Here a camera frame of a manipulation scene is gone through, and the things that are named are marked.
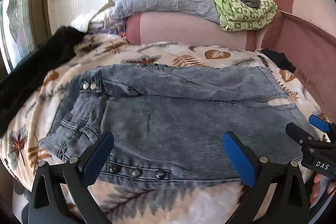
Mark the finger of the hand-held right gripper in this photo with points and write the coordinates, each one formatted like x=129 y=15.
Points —
x=319 y=121
x=298 y=133

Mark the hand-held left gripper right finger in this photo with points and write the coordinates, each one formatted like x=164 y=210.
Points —
x=239 y=161

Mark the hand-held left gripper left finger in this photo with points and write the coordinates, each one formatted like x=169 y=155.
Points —
x=98 y=158

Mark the blue denim pants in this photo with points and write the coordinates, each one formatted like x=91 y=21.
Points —
x=170 y=119

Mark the person's right hand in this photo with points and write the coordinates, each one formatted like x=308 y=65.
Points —
x=317 y=187

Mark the small black cloth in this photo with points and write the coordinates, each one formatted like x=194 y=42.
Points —
x=281 y=60

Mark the leaf print blanket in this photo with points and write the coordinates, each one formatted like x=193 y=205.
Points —
x=39 y=108

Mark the pink sofa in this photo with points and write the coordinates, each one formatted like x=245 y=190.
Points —
x=309 y=37

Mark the large black cloth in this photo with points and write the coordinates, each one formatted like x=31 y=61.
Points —
x=34 y=64

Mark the colourful printed packet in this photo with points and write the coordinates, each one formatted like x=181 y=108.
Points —
x=118 y=29

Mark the green patterned cloth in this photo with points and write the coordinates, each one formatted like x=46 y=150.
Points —
x=236 y=18

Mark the pink bolster cushion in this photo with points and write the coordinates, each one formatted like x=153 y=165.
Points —
x=183 y=29

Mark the wooden stained glass door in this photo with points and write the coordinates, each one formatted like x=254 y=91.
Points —
x=15 y=16

